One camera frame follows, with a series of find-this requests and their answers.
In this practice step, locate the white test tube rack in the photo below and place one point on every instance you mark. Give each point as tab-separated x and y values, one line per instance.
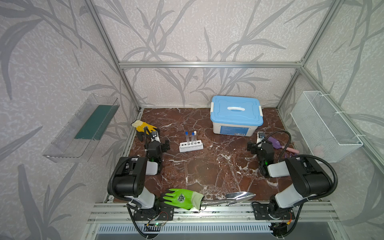
192	146

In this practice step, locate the clear plastic wall shelf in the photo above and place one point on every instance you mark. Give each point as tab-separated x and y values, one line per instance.
79	138

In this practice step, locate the white wire mesh basket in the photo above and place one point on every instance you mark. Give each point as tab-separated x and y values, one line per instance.
324	129

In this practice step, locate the silver metal trowel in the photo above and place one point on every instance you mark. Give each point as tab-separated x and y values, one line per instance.
230	199

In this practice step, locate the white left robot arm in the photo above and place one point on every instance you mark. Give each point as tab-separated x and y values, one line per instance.
127	182

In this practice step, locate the blue plastic bin lid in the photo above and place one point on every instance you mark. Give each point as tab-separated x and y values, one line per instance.
236	111

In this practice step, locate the green work glove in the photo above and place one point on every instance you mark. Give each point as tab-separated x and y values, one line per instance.
182	198

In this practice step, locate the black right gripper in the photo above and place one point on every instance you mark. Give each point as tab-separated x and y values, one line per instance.
256	145

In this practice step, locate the yellow black work glove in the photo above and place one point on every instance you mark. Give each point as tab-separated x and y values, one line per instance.
144	129

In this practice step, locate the white plastic storage bin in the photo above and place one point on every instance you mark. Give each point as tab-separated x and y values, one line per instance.
234	130

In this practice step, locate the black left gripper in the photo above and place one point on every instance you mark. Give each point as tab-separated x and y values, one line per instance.
148	136

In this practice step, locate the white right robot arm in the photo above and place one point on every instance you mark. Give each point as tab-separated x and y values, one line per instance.
312	178

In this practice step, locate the purple pink plastic scoop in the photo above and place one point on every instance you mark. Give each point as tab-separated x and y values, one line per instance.
276	144

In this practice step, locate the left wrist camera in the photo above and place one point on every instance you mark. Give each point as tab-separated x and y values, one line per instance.
155	136

